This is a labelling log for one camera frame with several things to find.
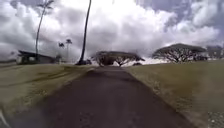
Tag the small palm tree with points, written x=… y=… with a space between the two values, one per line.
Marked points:
x=68 y=41
x=61 y=45

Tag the tall thin palm tree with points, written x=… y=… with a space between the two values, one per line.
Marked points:
x=39 y=30

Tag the dry grass lawn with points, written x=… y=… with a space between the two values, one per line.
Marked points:
x=30 y=83
x=186 y=83

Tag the dark asphalt path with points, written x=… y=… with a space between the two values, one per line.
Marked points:
x=106 y=100

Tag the wide spreading tree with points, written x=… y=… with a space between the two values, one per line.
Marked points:
x=113 y=57
x=180 y=51

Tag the tall palm trunk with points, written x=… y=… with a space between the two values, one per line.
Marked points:
x=84 y=36

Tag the dark low building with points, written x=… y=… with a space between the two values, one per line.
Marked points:
x=33 y=57

